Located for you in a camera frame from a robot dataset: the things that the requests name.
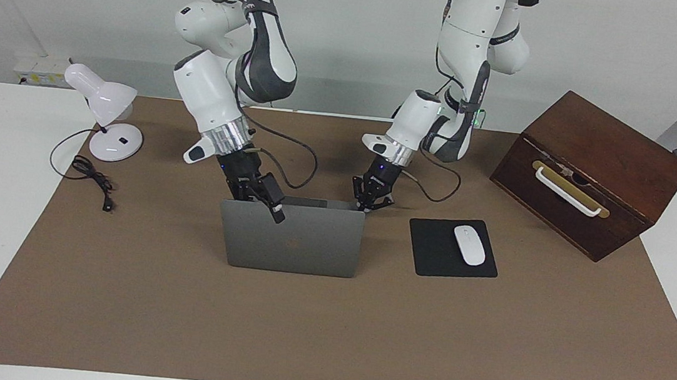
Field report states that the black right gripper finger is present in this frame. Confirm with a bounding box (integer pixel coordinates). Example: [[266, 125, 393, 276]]
[[224, 180, 255, 203], [250, 170, 292, 225]]

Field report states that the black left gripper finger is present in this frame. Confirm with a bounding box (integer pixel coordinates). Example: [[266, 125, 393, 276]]
[[369, 188, 397, 215], [349, 176, 372, 213]]

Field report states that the silver laptop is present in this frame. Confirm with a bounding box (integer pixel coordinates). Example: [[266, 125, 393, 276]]
[[214, 188, 368, 281]]

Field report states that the black mouse pad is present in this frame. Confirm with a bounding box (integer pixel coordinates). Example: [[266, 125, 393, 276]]
[[404, 213, 504, 285]]

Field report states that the white computer mouse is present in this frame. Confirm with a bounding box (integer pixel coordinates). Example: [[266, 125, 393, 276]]
[[450, 224, 490, 268]]

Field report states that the white desk lamp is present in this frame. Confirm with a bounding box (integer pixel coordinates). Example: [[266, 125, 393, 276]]
[[56, 62, 151, 165]]

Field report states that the brown table mat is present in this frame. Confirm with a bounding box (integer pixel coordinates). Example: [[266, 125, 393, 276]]
[[0, 79, 677, 380]]

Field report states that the dark brown wooden box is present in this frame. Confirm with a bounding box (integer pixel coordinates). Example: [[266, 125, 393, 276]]
[[482, 83, 677, 271]]

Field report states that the white power strip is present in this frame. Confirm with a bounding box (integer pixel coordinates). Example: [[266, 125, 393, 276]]
[[13, 53, 73, 90]]

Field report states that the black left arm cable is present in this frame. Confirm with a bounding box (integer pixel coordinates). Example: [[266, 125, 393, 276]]
[[404, 0, 481, 205]]

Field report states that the black lamp power cable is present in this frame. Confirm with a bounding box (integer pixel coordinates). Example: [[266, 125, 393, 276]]
[[45, 124, 124, 213]]

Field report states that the white box handle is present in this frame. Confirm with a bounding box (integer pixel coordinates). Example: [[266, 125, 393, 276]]
[[530, 165, 606, 218]]

